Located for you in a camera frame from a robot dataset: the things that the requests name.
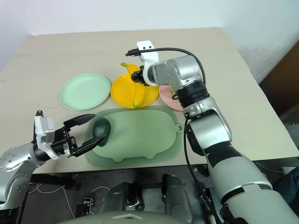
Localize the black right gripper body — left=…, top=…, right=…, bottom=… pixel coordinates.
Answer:
left=130, top=66, right=147, bottom=86

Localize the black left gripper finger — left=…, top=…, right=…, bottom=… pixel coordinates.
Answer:
left=63, top=113, right=97, bottom=128
left=74, top=136, right=106, bottom=157

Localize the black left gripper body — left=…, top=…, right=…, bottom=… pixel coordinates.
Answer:
left=50, top=125, right=79, bottom=158

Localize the dark green avocado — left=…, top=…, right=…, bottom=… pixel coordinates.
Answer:
left=93, top=118, right=112, bottom=148

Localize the yellow banana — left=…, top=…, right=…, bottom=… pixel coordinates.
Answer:
left=120, top=62, right=147, bottom=109

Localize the yellow round plate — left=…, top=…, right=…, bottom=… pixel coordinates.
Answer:
left=110, top=73, right=160, bottom=109

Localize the pale green round plate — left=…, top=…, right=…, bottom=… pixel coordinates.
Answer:
left=59, top=73, right=111, bottom=111

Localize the pink round plate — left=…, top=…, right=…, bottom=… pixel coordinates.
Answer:
left=159, top=84, right=185, bottom=112

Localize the black bar under table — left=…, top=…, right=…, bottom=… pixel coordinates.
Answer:
left=29, top=173, right=79, bottom=190

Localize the pale green silicone tray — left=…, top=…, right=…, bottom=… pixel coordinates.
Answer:
left=84, top=105, right=184, bottom=167

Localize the dark rounded shape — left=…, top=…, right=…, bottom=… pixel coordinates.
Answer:
left=99, top=181, right=143, bottom=214
left=160, top=173, right=194, bottom=224

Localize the grey-green robot torso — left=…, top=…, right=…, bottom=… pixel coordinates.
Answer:
left=56, top=209, right=172, bottom=224

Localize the brown wooden cabinet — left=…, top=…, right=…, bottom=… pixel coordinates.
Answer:
left=258, top=41, right=299, bottom=117

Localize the dark blue trouser leg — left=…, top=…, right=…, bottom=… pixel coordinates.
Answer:
left=271, top=167, right=299, bottom=212

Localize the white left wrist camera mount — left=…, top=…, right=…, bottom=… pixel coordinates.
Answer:
left=32, top=113, right=60, bottom=161

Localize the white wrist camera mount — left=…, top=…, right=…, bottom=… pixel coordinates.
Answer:
left=32, top=113, right=60, bottom=161
left=136, top=41, right=161, bottom=86

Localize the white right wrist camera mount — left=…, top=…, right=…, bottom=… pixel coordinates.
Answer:
left=136, top=41, right=161, bottom=86

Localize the white floor cable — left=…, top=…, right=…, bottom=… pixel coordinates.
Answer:
left=27, top=183, right=72, bottom=212

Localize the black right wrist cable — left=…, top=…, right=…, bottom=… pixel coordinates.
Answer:
left=125, top=47, right=207, bottom=85

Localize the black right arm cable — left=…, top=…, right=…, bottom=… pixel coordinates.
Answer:
left=184, top=112, right=224, bottom=224

